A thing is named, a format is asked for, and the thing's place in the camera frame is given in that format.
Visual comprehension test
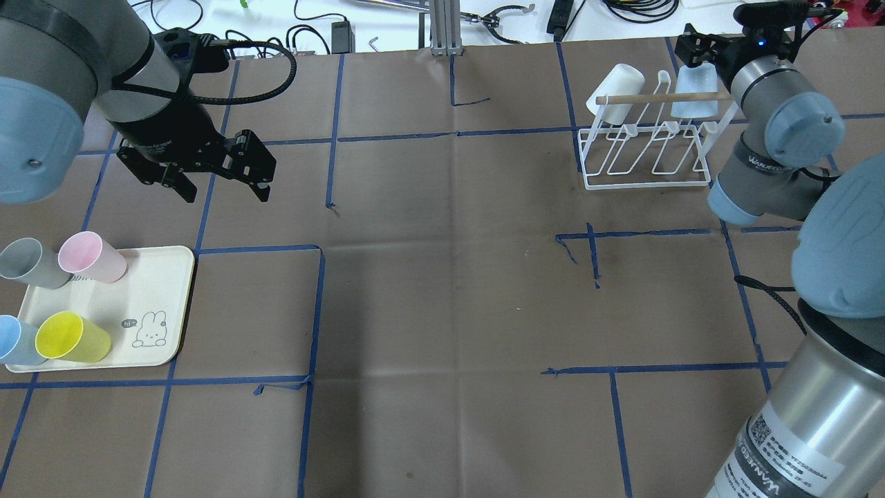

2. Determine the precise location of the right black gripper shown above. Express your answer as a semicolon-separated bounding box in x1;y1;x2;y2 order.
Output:
674;31;744;78

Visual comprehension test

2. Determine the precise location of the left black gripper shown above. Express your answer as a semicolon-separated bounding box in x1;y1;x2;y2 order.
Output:
111;99;277;203

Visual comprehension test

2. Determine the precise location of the light blue cup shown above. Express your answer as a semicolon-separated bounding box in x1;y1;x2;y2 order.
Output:
1;315;47;366
671;62;720;120

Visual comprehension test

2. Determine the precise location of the white plastic cup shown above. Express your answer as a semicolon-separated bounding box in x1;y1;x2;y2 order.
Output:
586;63;646;126

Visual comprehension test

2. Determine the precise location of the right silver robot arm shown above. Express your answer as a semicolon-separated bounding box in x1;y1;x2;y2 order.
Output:
676;25;884;497

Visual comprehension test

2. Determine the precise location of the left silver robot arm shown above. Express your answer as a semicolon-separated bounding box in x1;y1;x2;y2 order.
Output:
1;1;297;205

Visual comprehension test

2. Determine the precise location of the pink plastic cup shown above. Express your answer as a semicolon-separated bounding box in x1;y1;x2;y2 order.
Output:
57;231;129;283

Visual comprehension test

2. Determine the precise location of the grey plastic cup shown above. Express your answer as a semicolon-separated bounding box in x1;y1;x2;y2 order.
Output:
1;237;73;289

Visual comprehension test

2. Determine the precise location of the yellow plastic cup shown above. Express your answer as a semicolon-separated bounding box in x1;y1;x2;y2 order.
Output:
35;310;113;363

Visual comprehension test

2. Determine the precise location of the cream serving tray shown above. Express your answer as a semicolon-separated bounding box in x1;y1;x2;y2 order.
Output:
6;246;195;373

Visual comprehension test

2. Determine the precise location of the black power adapter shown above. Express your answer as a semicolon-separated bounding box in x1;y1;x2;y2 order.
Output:
330;20;356;54

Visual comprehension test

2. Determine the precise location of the white wire cup rack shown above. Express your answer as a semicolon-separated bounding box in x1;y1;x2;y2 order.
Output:
577;70;738;192

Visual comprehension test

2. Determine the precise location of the aluminium frame post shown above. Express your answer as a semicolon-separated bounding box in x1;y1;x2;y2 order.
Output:
429;0;463;57

